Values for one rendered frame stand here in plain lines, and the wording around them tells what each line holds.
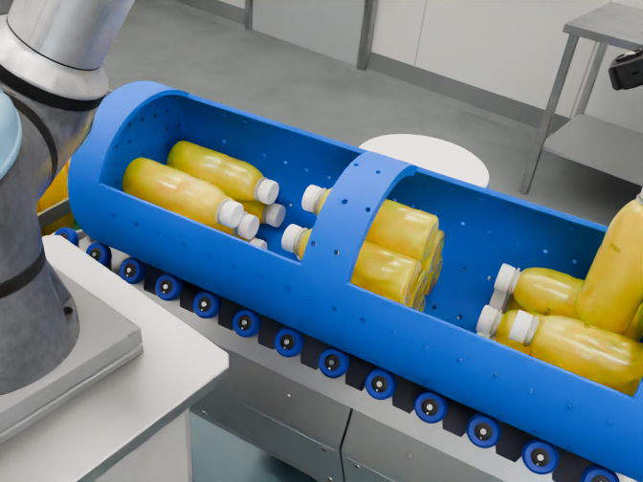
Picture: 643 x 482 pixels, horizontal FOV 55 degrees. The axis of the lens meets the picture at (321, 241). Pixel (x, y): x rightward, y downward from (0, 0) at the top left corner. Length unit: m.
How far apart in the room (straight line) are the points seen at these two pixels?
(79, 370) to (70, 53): 0.28
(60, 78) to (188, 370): 0.30
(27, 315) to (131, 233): 0.40
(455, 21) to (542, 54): 0.62
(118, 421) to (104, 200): 0.44
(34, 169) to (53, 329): 0.14
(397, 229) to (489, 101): 3.63
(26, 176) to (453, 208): 0.63
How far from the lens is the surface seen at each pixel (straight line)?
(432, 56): 4.58
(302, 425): 0.99
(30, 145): 0.57
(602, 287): 0.80
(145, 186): 0.98
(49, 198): 1.24
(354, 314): 0.78
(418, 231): 0.83
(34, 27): 0.60
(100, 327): 0.65
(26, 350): 0.59
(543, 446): 0.88
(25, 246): 0.56
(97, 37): 0.60
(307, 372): 0.94
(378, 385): 0.89
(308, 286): 0.80
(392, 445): 0.94
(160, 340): 0.67
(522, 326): 0.80
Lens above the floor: 1.62
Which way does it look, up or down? 35 degrees down
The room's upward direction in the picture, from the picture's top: 6 degrees clockwise
